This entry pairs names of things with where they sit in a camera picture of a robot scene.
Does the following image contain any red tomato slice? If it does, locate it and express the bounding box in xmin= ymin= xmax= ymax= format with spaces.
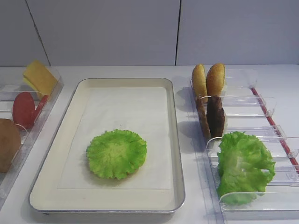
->
xmin=35 ymin=95 xmax=49 ymax=117
xmin=12 ymin=92 xmax=35 ymax=129

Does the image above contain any left brown meat patty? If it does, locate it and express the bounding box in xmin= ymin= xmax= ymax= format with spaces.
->
xmin=196 ymin=97 xmax=211 ymax=141

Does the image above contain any brown meat patty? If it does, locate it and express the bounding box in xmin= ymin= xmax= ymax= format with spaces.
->
xmin=206 ymin=96 xmax=225 ymax=138
xmin=196 ymin=97 xmax=211 ymax=141

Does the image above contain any green lettuce leaf on tray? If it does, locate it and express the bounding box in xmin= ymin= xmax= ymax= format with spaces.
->
xmin=86 ymin=129 xmax=147 ymax=180

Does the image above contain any right brown meat patty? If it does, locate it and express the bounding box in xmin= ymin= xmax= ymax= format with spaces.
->
xmin=206 ymin=96 xmax=225 ymax=138

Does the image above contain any green lettuce leaf in rack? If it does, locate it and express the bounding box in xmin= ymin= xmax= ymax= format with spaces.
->
xmin=217 ymin=131 xmax=276 ymax=206

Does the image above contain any yellow cheese slice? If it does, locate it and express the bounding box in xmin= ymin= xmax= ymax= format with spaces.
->
xmin=23 ymin=60 xmax=57 ymax=99

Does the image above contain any pale cheese slice behind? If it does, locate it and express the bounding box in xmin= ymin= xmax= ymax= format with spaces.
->
xmin=23 ymin=77 xmax=38 ymax=91

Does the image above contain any white paper tray liner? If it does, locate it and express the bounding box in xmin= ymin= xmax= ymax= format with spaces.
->
xmin=58 ymin=87 xmax=172 ymax=189

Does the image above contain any left bun half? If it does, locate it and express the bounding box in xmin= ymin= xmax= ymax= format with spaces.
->
xmin=192 ymin=63 xmax=207 ymax=103

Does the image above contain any bun half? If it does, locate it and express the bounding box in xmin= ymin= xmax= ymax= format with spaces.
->
xmin=192 ymin=63 xmax=207 ymax=103
xmin=206 ymin=63 xmax=226 ymax=96

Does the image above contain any right bun half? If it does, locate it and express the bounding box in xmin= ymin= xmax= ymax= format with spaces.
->
xmin=206 ymin=63 xmax=226 ymax=96

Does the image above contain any red strip under rack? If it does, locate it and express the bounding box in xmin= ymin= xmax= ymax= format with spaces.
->
xmin=250 ymin=87 xmax=299 ymax=174

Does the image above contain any clear acrylic rack right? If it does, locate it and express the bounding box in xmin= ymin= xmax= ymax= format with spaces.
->
xmin=192 ymin=70 xmax=299 ymax=224

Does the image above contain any cream metal baking tray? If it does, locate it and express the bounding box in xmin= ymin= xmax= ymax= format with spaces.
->
xmin=29 ymin=78 xmax=185 ymax=213

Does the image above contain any brown bun at left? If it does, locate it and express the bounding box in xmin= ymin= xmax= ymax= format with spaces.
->
xmin=0 ymin=119 xmax=21 ymax=173

